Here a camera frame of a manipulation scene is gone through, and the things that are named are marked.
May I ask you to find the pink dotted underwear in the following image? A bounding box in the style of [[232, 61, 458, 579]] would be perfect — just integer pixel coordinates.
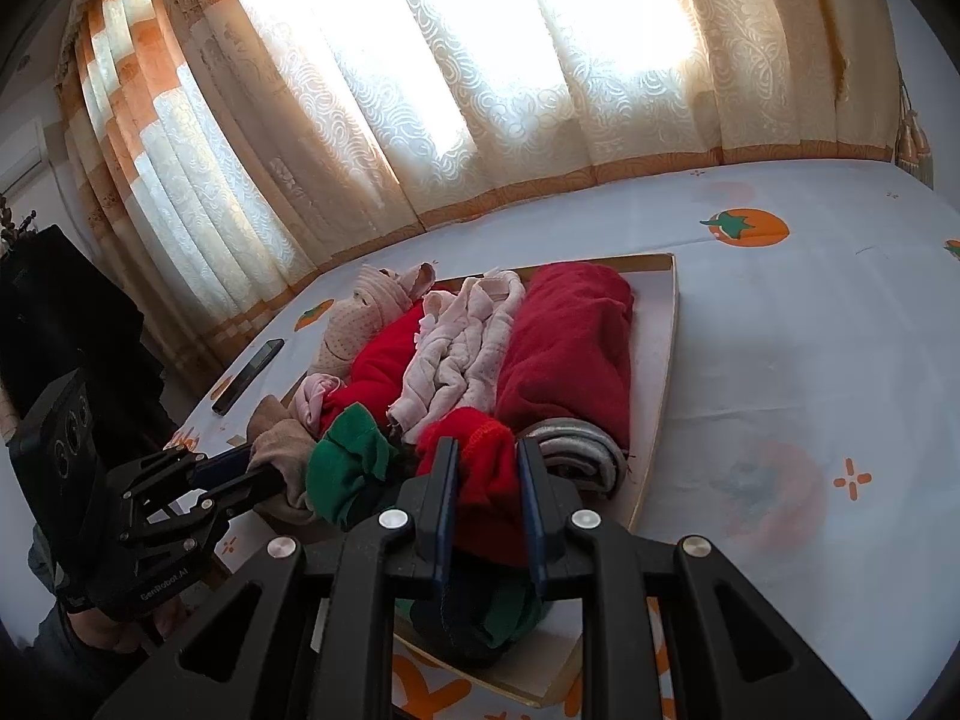
[[386, 268, 524, 445]]

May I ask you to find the bright red underwear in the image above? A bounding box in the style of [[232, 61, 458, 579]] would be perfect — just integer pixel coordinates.
[[319, 304, 428, 440]]

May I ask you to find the dark red underwear grey waistband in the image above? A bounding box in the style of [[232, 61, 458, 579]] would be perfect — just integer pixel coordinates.
[[495, 262, 635, 500]]

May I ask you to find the light pink underwear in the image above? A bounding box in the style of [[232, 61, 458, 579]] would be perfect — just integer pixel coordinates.
[[289, 371, 350, 436]]

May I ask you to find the black hanging garment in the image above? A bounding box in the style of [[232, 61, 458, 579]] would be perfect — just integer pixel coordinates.
[[0, 225, 166, 451]]

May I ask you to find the white tablecloth orange fruit print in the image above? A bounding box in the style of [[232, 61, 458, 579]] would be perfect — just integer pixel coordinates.
[[176, 157, 960, 720]]

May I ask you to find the curtain tassel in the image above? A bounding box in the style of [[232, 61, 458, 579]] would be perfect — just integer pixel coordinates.
[[892, 67, 935, 188]]

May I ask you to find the peach beige underwear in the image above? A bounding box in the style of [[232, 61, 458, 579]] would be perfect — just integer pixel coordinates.
[[311, 261, 437, 383]]

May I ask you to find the red and green underwear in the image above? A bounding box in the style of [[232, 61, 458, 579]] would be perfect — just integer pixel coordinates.
[[304, 401, 552, 672]]

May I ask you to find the person's left hand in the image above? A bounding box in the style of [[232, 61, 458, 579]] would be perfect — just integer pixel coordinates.
[[64, 592, 192, 653]]

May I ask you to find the black remote control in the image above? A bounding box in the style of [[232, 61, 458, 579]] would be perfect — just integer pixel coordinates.
[[211, 339, 286, 416]]

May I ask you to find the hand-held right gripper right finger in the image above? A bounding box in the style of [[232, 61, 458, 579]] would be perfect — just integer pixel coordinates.
[[516, 436, 875, 720]]

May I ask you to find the shallow cardboard tray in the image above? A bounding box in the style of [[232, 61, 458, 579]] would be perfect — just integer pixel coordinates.
[[229, 251, 680, 710]]

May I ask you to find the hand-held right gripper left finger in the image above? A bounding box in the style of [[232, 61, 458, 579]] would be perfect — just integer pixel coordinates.
[[94, 436, 460, 720]]

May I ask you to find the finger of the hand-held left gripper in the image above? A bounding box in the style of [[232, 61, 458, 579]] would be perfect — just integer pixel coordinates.
[[130, 466, 287, 550], [122, 444, 256, 501]]

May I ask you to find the taupe underwear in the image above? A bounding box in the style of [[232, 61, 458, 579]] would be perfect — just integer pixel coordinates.
[[246, 397, 320, 527]]

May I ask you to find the person's left forearm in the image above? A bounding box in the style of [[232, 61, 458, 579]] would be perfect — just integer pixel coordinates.
[[15, 525, 158, 698]]

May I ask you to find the cream patterned curtain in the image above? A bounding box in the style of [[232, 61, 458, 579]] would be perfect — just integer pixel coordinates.
[[56, 0, 901, 391]]

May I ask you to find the white air conditioner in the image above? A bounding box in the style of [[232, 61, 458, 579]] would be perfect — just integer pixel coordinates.
[[0, 116, 50, 196]]

